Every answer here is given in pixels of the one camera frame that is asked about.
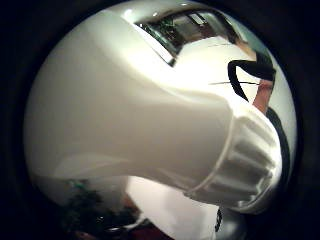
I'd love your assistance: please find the white plastic bottle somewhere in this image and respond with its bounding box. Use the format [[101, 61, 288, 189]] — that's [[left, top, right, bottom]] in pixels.
[[23, 9, 284, 215]]

